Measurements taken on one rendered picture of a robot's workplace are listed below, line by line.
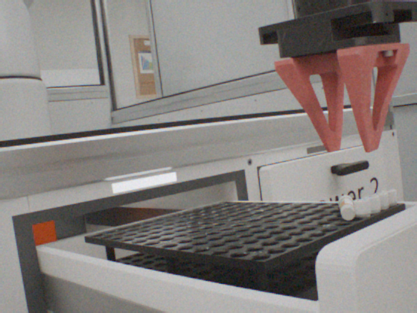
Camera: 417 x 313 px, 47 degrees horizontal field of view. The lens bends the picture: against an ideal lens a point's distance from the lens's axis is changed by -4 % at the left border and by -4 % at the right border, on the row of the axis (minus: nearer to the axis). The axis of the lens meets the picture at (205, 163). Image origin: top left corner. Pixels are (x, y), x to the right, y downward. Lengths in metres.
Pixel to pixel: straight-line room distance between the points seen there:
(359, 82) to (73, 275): 0.26
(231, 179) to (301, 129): 0.16
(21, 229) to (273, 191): 0.32
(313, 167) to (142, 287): 0.42
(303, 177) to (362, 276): 0.49
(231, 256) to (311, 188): 0.38
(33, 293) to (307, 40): 0.32
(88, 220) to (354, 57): 0.70
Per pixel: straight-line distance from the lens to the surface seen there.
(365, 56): 0.33
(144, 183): 0.52
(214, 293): 0.27
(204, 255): 0.33
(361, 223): 0.37
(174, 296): 0.30
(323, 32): 0.34
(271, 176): 0.63
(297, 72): 0.36
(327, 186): 0.72
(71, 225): 0.95
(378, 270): 0.20
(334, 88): 0.40
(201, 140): 0.57
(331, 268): 0.19
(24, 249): 0.47
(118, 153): 0.51
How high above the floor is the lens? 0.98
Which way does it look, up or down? 3 degrees down
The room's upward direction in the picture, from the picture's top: 8 degrees counter-clockwise
